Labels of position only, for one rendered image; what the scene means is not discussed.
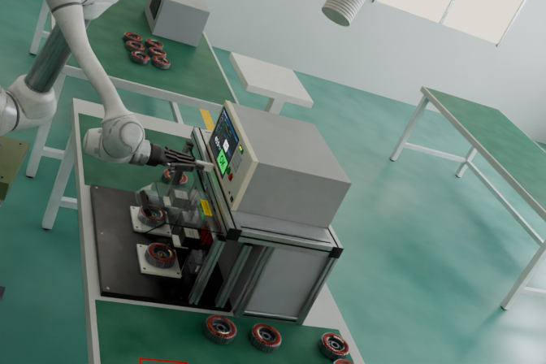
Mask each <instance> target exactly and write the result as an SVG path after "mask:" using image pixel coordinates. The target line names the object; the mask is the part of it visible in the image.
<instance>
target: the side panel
mask: <svg viewBox="0 0 546 364"><path fill-rule="evenodd" d="M337 260H338V258H329V257H326V256H321V255H316V254H311V253H302V252H297V251H292V250H287V249H279V248H274V247H269V246H267V247H266V249H265V251H264V253H263V255H262V257H261V259H260V261H259V263H258V265H257V267H256V270H255V272H254V273H253V276H252V278H251V280H250V282H249V284H248V286H247V288H246V290H245V292H244V294H243V296H242V298H241V299H240V302H239V304H238V306H237V308H236V310H233V311H232V313H233V314H234V317H237V316H239V317H240V318H247V319H259V320H266V321H272V322H279V323H291V324H298V323H299V325H302V324H303V323H304V321H305V319H306V316H307V315H308V313H309V312H310V309H311V308H312V306H313V304H314V302H315V300H316V299H317V297H318V295H319V293H320V291H321V290H322V288H323V285H324V284H325V283H326V281H327V278H328V276H329V275H330V274H331V272H332V269H333V267H334V266H335V264H336V262H337Z"/></svg>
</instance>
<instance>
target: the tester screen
mask: <svg viewBox="0 0 546 364"><path fill-rule="evenodd" d="M216 135H217V137H218V139H219V146H218V148H217V145H216V144H215V137H216ZM211 138H213V141H214V144H215V147H216V149H217V151H218V153H220V151H221V150H223V153H224V155H225V158H226V159H227V164H228V163H229V160H230V159H229V160H228V156H227V154H226V152H225V149H224V147H223V144H224V142H225V140H227V143H228V145H229V147H230V150H231V152H232V153H233V151H234V149H235V147H236V144H237V142H238V140H237V138H236V134H235V133H234V131H233V129H232V126H231V124H230V121H229V119H228V117H227V114H226V112H225V110H224V109H223V112H222V114H221V115H220V118H219V121H218V123H217V125H216V128H215V130H214V133H213V135H212V137H211ZM210 145H211V148H212V150H213V152H214V156H215V158H216V161H217V163H218V160H217V158H218V156H219V154H218V156H216V154H215V150H214V148H213V145H212V144H211V141H210ZM218 165H219V163H218ZM219 169H220V166H219ZM220 171H221V169H220ZM221 174H222V176H223V173H222V172H221Z"/></svg>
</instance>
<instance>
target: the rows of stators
mask: <svg viewBox="0 0 546 364"><path fill-rule="evenodd" d="M318 346H319V348H320V349H321V351H322V352H323V353H324V354H325V355H327V357H329V358H331V359H333V360H335V361H334V363H333V364H354V363H352V362H350V361H349V360H346V359H345V358H346V357H347V355H348V353H349V345H348V343H347V342H346V341H345V340H344V339H343V338H341V336H340V337H339V335H337V334H335V333H330V332H327V333H325V334H323V335H322V337H321V339H320V341H319V342H318ZM338 349H340V350H338Z"/></svg>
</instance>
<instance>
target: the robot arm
mask: <svg viewBox="0 0 546 364"><path fill-rule="evenodd" d="M118 1H119V0H46V2H47V4H48V6H49V8H50V11H51V13H52V15H53V17H54V19H55V20H56V24H55V26H54V27H53V29H52V31H51V33H50V35H49V36H48V38H47V40H46V41H45V44H44V45H43V47H42V48H41V51H40V53H39V55H38V56H37V58H36V60H35V62H34V63H33V65H32V67H31V69H30V70H29V72H28V74H25V75H22V76H19V77H18V79H17V80H16V81H15V82H14V83H13V84H11V85H10V86H9V87H8V88H7V89H6V91H4V89H3V88H2V87H1V86H0V137H2V136H3V135H5V134H6V133H8V132H13V131H21V130H26V129H30V128H35V127H39V126H41V125H43V124H45V123H47V122H48V121H49V120H50V119H51V118H52V117H53V116H54V114H55V112H56V109H57V102H56V98H55V96H54V89H53V85H54V83H55V81H56V80H57V79H58V77H59V74H60V73H61V71H62V70H63V68H64V66H65V65H66V63H67V61H68V59H69V58H70V56H71V55H72V54H73V55H74V57H75V59H76V61H77V62H78V64H79V65H80V67H81V69H82V70H83V72H84V73H85V75H86V76H87V77H88V79H89V81H90V82H91V84H92V85H93V87H94V88H95V89H96V91H97V93H98V95H99V97H100V98H101V100H102V105H103V107H104V111H105V115H104V119H103V121H102V128H92V129H89V130H88V131H87V132H86V134H85V136H84V140H83V148H84V152H85V153H86V154H88V155H90V156H92V157H94V158H97V159H100V160H103V161H107V162H111V163H129V164H133V165H137V166H142V167H143V166H144V165H148V166H152V167H156V166H157V165H158V164H160V165H163V166H167V167H168V171H189V172H193V170H194V169H197V170H201V171H208V172H212V171H213V169H214V166H215V165H214V164H213V163H211V162H204V161H200V160H196V157H195V156H194V157H193V156H192V155H190V154H186V153H183V152H181V151H179V150H176V149H172V148H170V147H168V146H166V147H165V149H162V147H161V146H160V145H156V144H152V143H150V142H149V141H147V140H145V130H144V128H143V127H142V125H141V124H140V123H139V121H138V120H137V118H136V117H135V115H134V114H133V112H131V111H129V110H127V109H126V108H125V107H124V104H123V103H122V101H121V99H120V97H119V95H118V93H117V91H116V89H115V87H114V85H113V84H112V83H111V80H110V79H109V77H108V75H107V74H106V73H105V71H104V69H103V68H102V65H101V64H100V63H99V61H98V59H97V58H96V56H95V54H94V52H93V51H92V49H91V47H90V44H89V41H88V38H87V34H86V28H87V27H88V26H89V23H90V22H91V20H94V19H96V18H97V17H98V16H99V15H100V14H102V13H103V12H104V11H105V10H106V9H107V8H109V7H110V6H111V5H113V4H115V3H117V2H118Z"/></svg>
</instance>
